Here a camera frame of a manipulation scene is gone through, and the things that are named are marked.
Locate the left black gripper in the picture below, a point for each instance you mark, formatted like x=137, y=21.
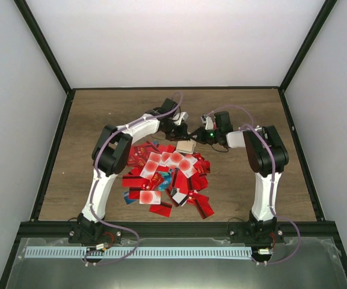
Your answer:
x=181, y=133

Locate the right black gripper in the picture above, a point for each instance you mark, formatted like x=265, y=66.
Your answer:
x=202, y=138

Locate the beige leather card holder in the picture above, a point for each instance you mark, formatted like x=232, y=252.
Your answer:
x=186, y=146

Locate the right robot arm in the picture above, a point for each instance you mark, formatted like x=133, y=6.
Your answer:
x=267, y=158

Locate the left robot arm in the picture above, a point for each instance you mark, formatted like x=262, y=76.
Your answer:
x=110, y=156

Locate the white red circle card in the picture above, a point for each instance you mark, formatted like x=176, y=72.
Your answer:
x=188, y=165

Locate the white pink gradient card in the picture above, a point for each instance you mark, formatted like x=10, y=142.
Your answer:
x=151, y=166

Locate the red card bottom right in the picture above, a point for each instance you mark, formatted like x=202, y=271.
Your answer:
x=202, y=205

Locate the red card bottom centre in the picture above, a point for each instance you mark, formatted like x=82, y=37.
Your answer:
x=162, y=209

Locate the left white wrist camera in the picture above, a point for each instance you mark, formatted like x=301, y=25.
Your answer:
x=182, y=117

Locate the black front frame rail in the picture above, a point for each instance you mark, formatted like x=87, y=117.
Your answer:
x=236, y=230

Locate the light blue cable duct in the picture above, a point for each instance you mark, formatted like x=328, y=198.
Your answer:
x=141, y=252

